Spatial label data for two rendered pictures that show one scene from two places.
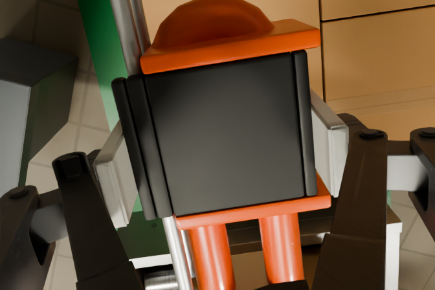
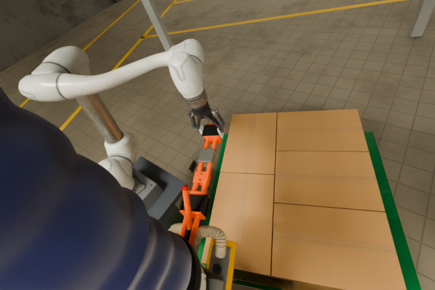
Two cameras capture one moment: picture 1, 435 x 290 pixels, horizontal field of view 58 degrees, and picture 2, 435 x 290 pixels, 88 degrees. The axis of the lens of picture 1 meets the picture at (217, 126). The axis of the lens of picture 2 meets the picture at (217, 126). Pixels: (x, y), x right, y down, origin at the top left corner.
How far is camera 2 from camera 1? 0.99 m
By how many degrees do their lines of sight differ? 63
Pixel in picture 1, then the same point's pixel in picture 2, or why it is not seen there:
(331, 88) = (275, 226)
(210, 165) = (209, 131)
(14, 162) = (171, 201)
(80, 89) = not seen: hidden behind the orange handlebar
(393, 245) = not seen: outside the picture
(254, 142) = (213, 129)
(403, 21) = (302, 208)
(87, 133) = not seen: hidden behind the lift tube
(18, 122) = (178, 191)
